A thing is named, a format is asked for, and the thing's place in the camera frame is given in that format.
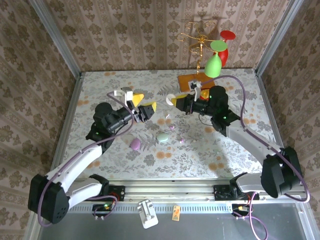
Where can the white earbud charging case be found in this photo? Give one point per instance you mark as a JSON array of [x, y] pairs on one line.
[[170, 100]]

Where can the purple earbud charging case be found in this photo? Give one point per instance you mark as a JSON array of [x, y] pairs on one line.
[[135, 144]]

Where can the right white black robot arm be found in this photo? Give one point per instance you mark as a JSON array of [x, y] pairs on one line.
[[252, 140]]

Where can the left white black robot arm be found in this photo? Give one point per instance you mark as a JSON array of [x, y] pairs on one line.
[[82, 165]]

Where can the green earbud charging case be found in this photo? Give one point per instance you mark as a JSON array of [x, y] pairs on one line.
[[162, 137]]

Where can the red yellow packet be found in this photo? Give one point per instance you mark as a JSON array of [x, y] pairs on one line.
[[204, 94]]

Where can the green plastic wine glass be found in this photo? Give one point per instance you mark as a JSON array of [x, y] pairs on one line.
[[212, 66]]

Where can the red plastic wine glass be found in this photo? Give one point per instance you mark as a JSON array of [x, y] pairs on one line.
[[227, 35]]

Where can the small black control board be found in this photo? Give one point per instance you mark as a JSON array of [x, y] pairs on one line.
[[103, 207], [240, 208]]

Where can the small orange tag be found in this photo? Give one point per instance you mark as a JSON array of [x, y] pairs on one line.
[[175, 213]]

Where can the aluminium table side rail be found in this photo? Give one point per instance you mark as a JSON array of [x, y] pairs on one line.
[[71, 105], [266, 100]]

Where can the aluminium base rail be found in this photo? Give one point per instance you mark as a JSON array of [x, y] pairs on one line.
[[170, 191]]

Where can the aluminium frame post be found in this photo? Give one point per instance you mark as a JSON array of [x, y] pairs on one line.
[[57, 42], [277, 35]]

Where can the white plastic bracket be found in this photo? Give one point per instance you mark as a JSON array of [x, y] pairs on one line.
[[147, 217]]

